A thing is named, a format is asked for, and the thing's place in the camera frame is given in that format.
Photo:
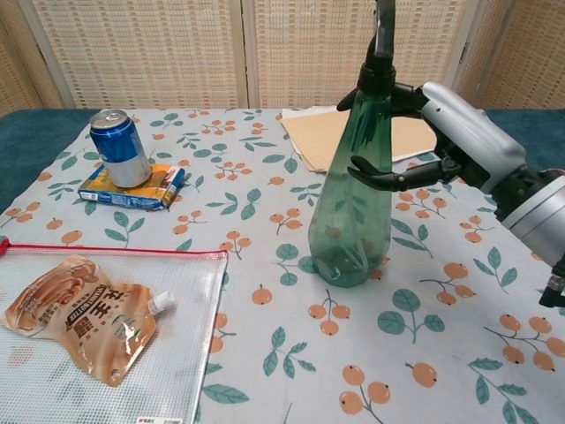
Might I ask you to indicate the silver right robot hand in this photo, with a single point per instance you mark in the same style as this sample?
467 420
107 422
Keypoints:
472 132

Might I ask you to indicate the green plastic spray bottle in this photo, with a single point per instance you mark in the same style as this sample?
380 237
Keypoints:
355 185

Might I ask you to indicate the floral fruit print tablecloth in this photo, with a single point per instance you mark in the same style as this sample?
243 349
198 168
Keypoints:
309 331

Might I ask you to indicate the woven bamboo folding screen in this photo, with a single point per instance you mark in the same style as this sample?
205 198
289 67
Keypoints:
176 48

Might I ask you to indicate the blue and yellow snack packet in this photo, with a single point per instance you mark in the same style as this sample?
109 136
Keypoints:
163 187

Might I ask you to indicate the clear mesh zipper pouch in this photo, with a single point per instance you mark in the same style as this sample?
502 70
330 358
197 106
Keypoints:
194 309

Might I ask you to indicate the blue and silver drink can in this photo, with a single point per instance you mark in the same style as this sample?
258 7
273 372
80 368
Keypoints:
121 148

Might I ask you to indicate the brown peanut butter spout pouch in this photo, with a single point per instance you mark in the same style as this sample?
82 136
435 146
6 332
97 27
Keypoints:
95 320

